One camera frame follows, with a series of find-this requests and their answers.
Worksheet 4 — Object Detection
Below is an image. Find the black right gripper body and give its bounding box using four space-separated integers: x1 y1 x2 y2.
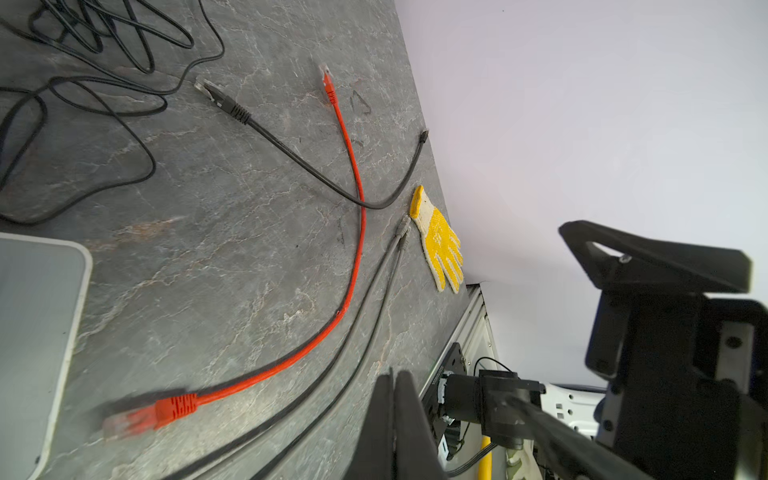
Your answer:
585 292 767 479

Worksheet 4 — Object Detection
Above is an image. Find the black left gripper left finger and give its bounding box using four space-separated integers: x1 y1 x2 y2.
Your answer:
344 373 395 480

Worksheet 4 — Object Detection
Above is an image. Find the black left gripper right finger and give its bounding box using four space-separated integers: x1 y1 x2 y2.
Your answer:
394 370 447 480

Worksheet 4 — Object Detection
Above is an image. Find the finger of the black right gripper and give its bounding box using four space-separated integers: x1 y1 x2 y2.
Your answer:
558 220 752 294
503 395 651 480

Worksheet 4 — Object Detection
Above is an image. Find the red ethernet cable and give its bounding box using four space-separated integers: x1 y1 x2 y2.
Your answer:
100 64 368 439

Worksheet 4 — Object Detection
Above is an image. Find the black ethernet cable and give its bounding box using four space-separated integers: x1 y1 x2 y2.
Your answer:
193 77 430 211

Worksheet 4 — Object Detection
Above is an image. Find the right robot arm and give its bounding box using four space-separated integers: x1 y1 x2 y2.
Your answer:
438 220 767 479

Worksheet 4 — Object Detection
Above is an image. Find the yellow work glove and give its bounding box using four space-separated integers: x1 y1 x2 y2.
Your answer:
409 185 464 294

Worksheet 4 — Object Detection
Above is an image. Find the grey ethernet cable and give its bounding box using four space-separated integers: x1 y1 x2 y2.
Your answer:
158 214 412 480

